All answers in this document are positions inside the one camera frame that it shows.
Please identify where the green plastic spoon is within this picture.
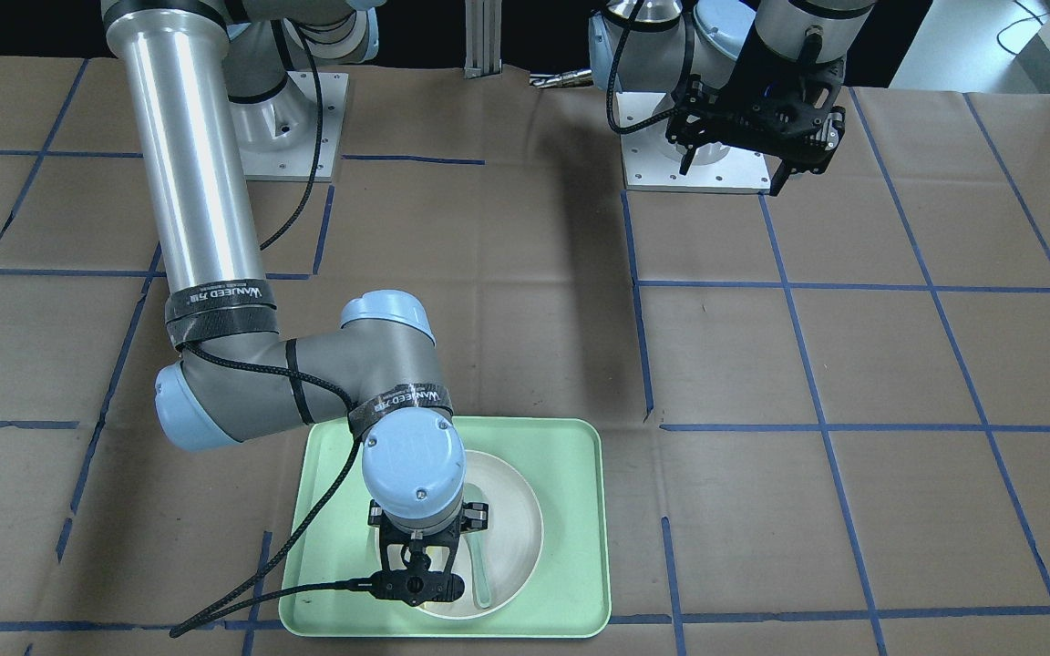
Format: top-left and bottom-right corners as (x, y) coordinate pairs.
(467, 532), (494, 610)

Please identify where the light green tray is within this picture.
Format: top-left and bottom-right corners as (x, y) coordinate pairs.
(279, 416), (612, 639)

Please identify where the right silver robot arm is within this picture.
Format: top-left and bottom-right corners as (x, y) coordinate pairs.
(101, 1), (490, 606)

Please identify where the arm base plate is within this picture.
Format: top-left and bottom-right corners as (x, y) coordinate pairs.
(229, 71), (349, 181)
(621, 121), (771, 194)

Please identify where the aluminium frame post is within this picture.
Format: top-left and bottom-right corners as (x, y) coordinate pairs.
(463, 0), (503, 79)

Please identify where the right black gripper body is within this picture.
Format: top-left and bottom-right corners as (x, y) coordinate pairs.
(368, 501), (490, 607)

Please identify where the white round plate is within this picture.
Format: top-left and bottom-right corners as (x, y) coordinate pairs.
(364, 449), (545, 621)

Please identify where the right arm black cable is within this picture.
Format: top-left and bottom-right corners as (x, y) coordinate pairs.
(170, 0), (380, 639)

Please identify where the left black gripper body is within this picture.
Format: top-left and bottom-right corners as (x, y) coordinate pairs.
(665, 41), (846, 169)

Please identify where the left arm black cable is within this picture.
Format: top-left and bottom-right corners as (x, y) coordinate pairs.
(605, 0), (681, 136)

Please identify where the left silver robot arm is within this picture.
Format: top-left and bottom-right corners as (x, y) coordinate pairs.
(588, 1), (874, 196)

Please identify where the yellow plastic fork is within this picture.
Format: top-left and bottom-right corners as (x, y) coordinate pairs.
(422, 547), (466, 604)

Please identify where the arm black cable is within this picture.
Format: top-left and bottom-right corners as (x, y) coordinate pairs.
(170, 0), (380, 639)
(605, 0), (681, 136)

